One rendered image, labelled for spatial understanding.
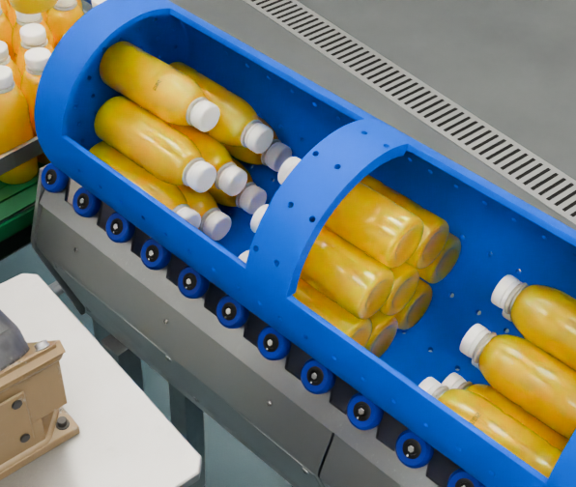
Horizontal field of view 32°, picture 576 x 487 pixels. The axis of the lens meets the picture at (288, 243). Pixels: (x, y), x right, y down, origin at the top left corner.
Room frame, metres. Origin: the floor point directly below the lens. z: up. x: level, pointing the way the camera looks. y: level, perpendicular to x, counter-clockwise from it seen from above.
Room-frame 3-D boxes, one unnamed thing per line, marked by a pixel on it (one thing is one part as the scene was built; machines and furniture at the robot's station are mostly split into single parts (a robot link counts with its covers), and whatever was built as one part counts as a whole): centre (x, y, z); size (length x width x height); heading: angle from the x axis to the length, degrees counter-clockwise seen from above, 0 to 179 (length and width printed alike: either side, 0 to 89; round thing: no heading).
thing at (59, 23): (1.44, 0.39, 0.98); 0.07 x 0.07 x 0.17
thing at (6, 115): (1.21, 0.43, 0.98); 0.07 x 0.07 x 0.17
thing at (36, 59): (1.26, 0.39, 1.08); 0.04 x 0.04 x 0.02
